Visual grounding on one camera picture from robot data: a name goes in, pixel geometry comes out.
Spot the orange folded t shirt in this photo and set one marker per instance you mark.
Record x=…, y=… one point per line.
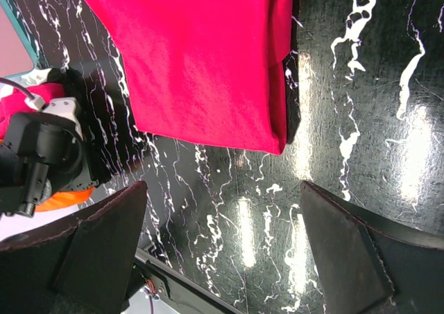
x=61, y=200

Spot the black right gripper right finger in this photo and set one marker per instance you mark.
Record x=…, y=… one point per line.
x=368, y=263

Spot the black folded t shirt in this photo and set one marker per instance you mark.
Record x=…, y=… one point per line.
x=76, y=86

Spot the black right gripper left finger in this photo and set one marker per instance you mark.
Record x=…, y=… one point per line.
x=77, y=264

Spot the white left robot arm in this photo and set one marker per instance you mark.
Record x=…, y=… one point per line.
x=42, y=153

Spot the red t shirt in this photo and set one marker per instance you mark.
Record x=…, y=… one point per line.
x=205, y=71

